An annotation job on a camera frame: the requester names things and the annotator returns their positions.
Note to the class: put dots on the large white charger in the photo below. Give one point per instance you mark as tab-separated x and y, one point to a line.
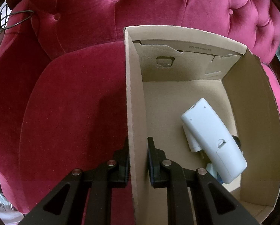
191	141

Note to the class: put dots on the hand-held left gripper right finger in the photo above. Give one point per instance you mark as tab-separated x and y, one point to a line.
152	166

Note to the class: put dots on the cardboard box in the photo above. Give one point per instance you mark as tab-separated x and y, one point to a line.
163	103

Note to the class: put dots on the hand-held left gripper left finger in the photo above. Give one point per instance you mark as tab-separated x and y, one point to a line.
125	164

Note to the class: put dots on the red velvet tufted sofa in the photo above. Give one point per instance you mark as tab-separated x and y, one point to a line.
79	98

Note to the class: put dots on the small white plug adapter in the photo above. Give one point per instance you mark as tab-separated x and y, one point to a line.
210	168

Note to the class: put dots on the white remote control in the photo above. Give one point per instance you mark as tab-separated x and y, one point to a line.
212	138

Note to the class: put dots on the black round knob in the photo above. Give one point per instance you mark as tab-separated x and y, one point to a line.
237	143

